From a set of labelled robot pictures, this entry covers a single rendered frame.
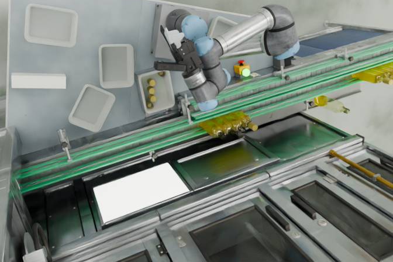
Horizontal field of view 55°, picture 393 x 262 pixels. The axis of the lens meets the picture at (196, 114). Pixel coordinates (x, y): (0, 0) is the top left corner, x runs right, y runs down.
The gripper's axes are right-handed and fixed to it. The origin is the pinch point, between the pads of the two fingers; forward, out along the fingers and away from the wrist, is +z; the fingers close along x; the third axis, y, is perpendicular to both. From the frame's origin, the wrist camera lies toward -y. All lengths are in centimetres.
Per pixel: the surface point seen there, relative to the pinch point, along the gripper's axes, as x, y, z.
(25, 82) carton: -52, -65, 2
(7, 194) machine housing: 11, -73, -23
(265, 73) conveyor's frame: -73, 47, -61
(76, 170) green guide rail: -47, -68, -47
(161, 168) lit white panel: -44, -31, -68
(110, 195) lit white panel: -31, -57, -61
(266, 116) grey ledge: -73, 36, -85
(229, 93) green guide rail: -60, 20, -55
